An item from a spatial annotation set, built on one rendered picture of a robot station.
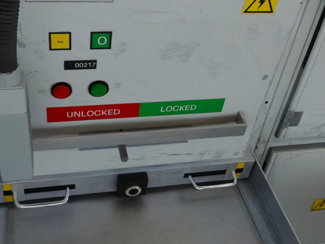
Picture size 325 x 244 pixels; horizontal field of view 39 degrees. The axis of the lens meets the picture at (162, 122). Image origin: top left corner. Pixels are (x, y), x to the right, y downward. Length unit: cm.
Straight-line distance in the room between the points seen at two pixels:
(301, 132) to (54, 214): 62
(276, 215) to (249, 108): 23
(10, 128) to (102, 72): 18
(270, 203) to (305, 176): 36
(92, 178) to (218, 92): 30
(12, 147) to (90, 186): 29
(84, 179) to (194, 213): 24
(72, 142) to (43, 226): 21
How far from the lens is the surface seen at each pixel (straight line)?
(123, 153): 82
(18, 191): 93
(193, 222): 95
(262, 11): 75
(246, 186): 104
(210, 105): 85
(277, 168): 125
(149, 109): 81
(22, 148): 69
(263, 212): 101
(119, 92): 78
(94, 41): 70
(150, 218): 94
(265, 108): 109
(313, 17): 99
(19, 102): 63
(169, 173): 95
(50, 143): 79
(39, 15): 67
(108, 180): 93
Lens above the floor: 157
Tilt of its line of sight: 41 degrees down
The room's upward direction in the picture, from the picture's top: 9 degrees clockwise
